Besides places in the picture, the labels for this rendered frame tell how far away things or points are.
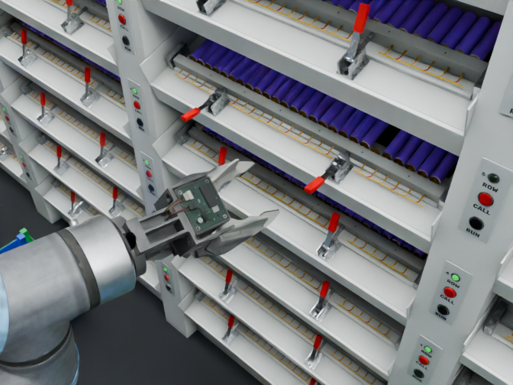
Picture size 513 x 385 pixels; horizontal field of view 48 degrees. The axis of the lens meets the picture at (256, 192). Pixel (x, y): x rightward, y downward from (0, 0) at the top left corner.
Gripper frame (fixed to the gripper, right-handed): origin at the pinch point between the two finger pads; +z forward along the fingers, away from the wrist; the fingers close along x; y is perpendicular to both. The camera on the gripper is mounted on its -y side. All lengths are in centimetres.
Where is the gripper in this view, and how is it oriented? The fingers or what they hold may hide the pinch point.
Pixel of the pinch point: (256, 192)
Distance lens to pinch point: 75.4
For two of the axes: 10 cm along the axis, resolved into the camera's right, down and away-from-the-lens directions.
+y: 4.0, -3.2, -8.6
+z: 7.9, -3.5, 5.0
